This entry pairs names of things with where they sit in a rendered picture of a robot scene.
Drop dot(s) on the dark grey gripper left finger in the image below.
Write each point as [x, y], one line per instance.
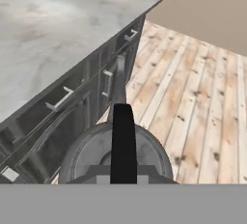
[96, 173]

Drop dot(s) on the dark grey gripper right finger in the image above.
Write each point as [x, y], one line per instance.
[151, 173]

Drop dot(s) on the large dark grey cupboard door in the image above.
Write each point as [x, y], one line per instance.
[48, 150]

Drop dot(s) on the narrow dark grey cupboard door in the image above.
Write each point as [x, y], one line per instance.
[104, 104]

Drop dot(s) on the wide dark grey drawer front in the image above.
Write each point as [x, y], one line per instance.
[35, 115]

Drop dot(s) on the small dark grey drawer front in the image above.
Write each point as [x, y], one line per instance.
[123, 42]

